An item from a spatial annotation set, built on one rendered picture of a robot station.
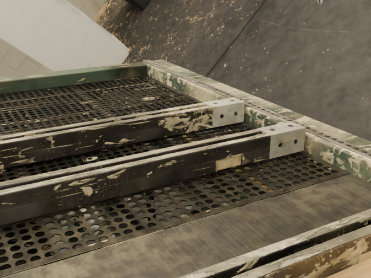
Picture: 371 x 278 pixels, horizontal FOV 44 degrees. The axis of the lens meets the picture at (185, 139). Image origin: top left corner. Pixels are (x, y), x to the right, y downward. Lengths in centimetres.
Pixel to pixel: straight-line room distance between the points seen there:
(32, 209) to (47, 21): 343
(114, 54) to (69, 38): 46
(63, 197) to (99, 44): 355
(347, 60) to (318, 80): 18
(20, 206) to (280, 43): 239
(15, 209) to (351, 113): 187
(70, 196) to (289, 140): 61
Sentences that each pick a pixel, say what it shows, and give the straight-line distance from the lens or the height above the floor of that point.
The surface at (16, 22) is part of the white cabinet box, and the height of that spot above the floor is 101.
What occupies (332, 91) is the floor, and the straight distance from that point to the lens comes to 265.
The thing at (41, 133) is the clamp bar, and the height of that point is 143.
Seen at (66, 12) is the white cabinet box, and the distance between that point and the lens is 438.
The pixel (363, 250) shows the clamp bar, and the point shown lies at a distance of 88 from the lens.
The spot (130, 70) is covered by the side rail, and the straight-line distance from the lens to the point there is 216.
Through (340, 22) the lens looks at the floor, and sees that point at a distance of 294.
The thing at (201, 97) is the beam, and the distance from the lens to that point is 178.
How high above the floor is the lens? 190
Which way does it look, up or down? 36 degrees down
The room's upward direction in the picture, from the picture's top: 57 degrees counter-clockwise
